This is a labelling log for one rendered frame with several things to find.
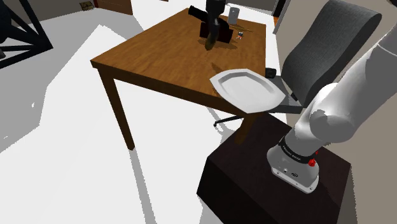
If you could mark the black metal frame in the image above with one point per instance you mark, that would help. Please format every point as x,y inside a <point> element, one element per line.
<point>34,40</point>

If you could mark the grey office chair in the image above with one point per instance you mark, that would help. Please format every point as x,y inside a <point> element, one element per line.
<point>325,46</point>

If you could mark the brown wooden table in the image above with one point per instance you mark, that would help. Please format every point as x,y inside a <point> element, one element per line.
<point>161,59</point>

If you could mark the white oval plate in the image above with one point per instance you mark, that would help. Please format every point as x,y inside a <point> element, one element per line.
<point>248,91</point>

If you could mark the brown wooden cabinet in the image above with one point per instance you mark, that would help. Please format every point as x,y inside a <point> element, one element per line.
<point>116,6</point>

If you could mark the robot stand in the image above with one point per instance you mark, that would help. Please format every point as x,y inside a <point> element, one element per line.
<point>248,180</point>

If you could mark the dark brown box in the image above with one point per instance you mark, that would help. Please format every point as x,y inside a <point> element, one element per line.
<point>225,35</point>

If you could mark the small blue red toy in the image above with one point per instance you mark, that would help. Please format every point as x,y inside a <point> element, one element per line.
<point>239,35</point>

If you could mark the grey cup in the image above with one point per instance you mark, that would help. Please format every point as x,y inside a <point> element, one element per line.
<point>233,16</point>

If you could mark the small olive box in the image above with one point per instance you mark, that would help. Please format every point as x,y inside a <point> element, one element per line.
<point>86,5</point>

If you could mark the black cylindrical object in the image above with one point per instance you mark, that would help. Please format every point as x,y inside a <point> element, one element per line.
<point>196,12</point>

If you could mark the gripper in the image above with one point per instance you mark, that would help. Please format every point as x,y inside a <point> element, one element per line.
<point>215,7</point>

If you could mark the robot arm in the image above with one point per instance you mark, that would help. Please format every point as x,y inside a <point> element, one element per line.
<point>338,114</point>

